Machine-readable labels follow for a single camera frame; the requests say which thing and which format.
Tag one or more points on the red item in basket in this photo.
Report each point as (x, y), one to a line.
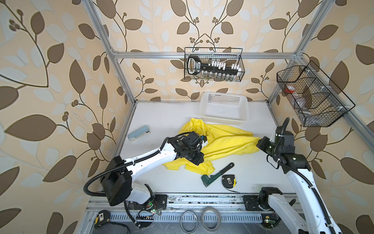
(289, 89)

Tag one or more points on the black wire basket right wall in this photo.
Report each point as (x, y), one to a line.
(318, 100)

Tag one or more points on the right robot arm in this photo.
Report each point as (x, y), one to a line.
(316, 219)

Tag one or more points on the black wire basket wall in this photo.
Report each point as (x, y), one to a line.
(224, 54)
(318, 100)

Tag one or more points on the white plastic basket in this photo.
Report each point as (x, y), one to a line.
(229, 109)

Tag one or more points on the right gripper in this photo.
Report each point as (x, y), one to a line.
(262, 142)

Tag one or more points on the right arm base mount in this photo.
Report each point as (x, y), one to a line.
(257, 203)

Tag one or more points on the yellow black tape measure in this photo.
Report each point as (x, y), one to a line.
(102, 218)

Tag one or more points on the grey tape roll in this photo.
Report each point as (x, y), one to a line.
(211, 219)

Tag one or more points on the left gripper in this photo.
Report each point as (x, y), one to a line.
(198, 160)

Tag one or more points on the light blue stapler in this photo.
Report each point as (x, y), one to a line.
(138, 133)

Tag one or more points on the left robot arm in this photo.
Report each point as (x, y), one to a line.
(117, 182)

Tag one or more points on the black socket set holder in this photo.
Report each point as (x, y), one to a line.
(198, 64)

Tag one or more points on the black wire basket back wall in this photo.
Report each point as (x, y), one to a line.
(224, 54)

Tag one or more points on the yellow trousers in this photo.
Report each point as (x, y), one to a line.
(223, 141)

